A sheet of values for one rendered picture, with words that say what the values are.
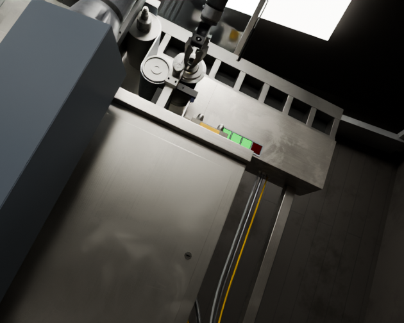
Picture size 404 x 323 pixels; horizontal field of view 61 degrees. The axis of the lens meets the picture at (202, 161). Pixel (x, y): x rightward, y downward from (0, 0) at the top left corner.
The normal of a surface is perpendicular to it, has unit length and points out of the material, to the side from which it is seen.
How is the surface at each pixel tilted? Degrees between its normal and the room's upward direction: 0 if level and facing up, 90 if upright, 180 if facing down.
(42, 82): 90
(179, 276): 90
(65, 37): 90
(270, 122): 90
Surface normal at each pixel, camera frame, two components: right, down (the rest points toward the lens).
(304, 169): 0.22, -0.24
